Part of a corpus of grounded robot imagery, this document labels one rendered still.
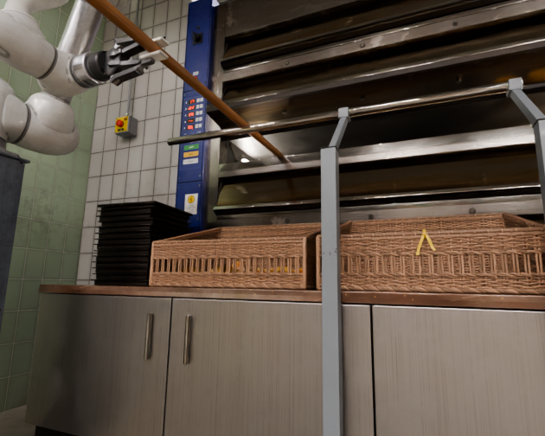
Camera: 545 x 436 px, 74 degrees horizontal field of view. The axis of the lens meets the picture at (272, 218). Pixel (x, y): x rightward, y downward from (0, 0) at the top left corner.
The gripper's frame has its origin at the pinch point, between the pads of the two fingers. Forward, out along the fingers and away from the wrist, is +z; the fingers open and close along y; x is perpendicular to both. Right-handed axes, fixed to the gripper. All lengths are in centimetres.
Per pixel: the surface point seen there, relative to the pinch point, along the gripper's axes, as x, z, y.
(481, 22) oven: -85, 86, -45
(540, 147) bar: -25, 85, 29
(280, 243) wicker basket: -35, 22, 47
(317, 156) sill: -83, 18, 3
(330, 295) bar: -24, 40, 61
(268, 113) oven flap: -77, -3, -19
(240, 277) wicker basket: -35, 9, 57
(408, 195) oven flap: -79, 56, 25
